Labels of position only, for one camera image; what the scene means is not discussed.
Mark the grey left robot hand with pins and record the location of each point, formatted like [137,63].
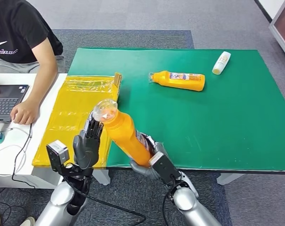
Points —
[86,149]

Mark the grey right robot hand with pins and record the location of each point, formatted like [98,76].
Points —
[142,171]

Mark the orange bottle with clear cap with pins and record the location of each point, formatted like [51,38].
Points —
[177,81]
[123,134]

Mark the person's left forearm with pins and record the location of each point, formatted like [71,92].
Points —
[43,81]

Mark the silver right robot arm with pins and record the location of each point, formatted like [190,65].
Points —
[192,207]

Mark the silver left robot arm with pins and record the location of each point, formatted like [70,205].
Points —
[56,204]

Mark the small white bottle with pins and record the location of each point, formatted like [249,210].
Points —
[221,62]

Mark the white table leg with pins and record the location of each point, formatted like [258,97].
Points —
[102,177]
[229,178]

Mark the yellow plastic film sheet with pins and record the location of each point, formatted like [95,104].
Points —
[69,109]

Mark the white side table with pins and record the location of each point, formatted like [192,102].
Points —
[43,124]

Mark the brown cardboard piece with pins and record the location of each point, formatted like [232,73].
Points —
[117,81]

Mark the person's left hand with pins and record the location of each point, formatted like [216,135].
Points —
[23,113]

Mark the dark grey laptop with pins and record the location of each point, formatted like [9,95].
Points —
[6,99]

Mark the green table mat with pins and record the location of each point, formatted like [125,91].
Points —
[227,124]

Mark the person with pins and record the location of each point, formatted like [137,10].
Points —
[18,28]

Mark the white framed panel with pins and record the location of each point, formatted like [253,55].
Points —
[282,28]

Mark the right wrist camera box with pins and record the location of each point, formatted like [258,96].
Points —
[165,168]

